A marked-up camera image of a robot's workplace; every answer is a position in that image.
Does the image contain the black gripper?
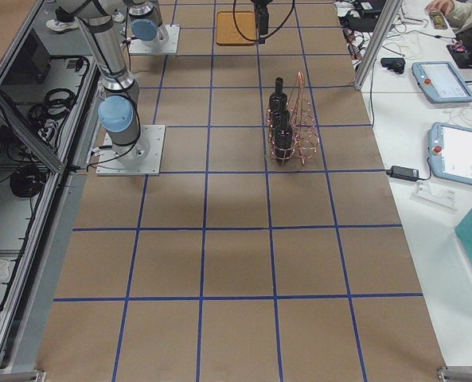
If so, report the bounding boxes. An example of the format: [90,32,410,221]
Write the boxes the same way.
[252,0,269,44]

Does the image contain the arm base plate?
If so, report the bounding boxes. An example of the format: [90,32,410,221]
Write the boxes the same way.
[129,23,181,56]
[96,125,166,176]

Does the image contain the white sneaker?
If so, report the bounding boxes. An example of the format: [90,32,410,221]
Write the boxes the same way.
[45,19,79,33]

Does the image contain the wooden tray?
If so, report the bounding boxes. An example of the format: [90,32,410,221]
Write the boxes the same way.
[216,10,257,46]

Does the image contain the dark wine bottle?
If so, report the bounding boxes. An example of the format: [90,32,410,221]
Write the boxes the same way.
[274,126,293,164]
[270,109,290,130]
[268,77,287,113]

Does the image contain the black power adapter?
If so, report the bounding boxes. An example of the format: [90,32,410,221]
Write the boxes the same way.
[386,166,419,182]

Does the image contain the upper teach pendant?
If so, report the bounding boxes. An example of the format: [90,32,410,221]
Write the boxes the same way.
[412,61,472,103]

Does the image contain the lower teach pendant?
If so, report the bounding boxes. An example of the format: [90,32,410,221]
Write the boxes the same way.
[427,122,472,185]

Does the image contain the smartphone on desk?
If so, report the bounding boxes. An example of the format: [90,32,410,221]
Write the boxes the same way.
[428,11,448,29]

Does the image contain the clear acrylic stand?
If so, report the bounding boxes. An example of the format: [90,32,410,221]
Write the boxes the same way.
[411,181,458,212]

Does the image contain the aluminium frame post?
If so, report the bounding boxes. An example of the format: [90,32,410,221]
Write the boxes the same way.
[353,0,401,91]

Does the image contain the black webcam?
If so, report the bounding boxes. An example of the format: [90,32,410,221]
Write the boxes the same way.
[380,57,405,74]

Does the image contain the copper wire bottle basket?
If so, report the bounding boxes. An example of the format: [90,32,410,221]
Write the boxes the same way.
[267,71,319,165]

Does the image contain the aluminium side frame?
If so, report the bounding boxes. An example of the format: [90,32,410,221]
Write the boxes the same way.
[0,1,97,372]

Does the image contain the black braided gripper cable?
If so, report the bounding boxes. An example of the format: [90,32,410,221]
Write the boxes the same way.
[232,0,298,42]

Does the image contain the teach pendant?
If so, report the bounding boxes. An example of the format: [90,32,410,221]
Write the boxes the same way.
[412,61,472,103]
[427,122,472,185]

